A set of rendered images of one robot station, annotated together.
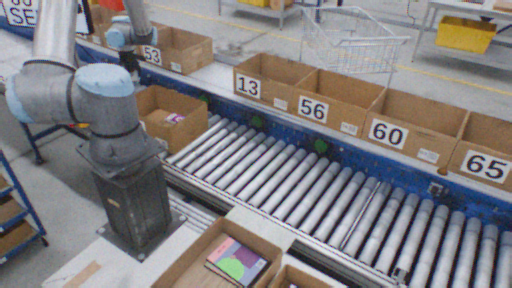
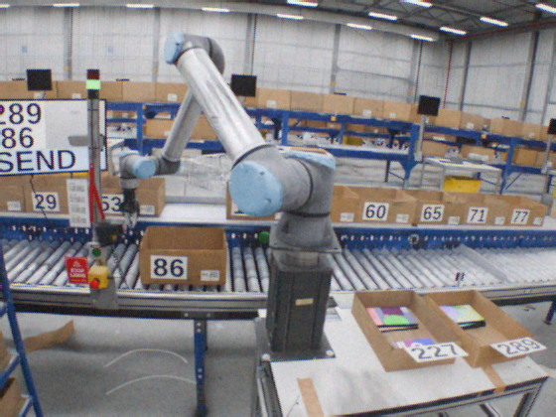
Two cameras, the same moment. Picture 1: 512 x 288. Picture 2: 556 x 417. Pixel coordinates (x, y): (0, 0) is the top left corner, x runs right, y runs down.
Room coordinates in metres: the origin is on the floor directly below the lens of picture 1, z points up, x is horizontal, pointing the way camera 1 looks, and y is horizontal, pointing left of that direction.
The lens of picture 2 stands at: (0.17, 1.29, 1.59)
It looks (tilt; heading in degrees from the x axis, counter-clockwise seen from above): 17 degrees down; 317
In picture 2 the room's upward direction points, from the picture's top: 5 degrees clockwise
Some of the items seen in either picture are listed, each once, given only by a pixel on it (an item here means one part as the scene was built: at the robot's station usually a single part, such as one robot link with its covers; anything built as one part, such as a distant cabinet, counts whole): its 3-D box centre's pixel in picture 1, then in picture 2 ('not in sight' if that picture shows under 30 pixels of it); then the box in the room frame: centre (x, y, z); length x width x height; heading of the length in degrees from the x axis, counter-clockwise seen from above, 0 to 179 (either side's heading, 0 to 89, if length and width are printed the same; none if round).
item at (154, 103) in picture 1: (163, 117); (184, 253); (1.62, 0.53, 0.83); 0.39 x 0.29 x 0.17; 60
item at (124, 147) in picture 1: (117, 134); (305, 221); (0.93, 0.47, 1.21); 0.19 x 0.19 x 0.10
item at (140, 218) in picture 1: (135, 197); (296, 300); (0.93, 0.47, 0.91); 0.26 x 0.26 x 0.33; 59
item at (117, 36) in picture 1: (119, 35); (142, 167); (1.70, 0.71, 1.26); 0.12 x 0.12 x 0.09; 6
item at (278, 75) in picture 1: (274, 81); (258, 201); (1.84, -0.08, 0.96); 0.39 x 0.29 x 0.17; 57
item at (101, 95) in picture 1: (105, 97); (308, 180); (0.93, 0.47, 1.35); 0.17 x 0.15 x 0.18; 96
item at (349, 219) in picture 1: (354, 211); (390, 269); (1.07, -0.43, 0.72); 0.52 x 0.05 x 0.05; 147
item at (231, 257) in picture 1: (237, 260); (390, 316); (0.76, 0.07, 0.78); 0.19 x 0.14 x 0.02; 54
